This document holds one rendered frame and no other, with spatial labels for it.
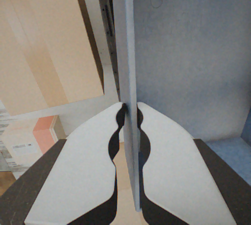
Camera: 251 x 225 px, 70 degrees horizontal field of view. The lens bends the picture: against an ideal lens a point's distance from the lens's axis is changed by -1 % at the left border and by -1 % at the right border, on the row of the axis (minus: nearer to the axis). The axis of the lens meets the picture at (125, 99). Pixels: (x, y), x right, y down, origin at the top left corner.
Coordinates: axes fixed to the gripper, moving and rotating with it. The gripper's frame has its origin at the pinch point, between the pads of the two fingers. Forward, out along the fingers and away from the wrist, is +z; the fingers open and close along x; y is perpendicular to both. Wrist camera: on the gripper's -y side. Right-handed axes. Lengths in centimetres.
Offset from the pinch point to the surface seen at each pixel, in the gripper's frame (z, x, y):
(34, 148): 31, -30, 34
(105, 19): 19.2, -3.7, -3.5
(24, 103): 23.4, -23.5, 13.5
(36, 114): 38, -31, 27
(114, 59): 19.3, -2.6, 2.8
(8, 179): 96, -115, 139
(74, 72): 25.1, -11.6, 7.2
